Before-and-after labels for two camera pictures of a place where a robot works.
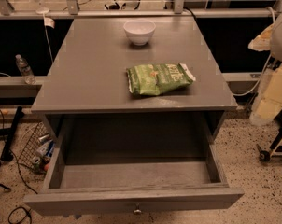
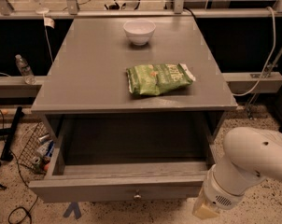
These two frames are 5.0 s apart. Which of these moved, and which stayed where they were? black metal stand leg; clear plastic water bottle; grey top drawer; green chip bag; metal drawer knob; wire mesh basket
Moved: grey top drawer; metal drawer knob
Stayed: black metal stand leg; wire mesh basket; clear plastic water bottle; green chip bag
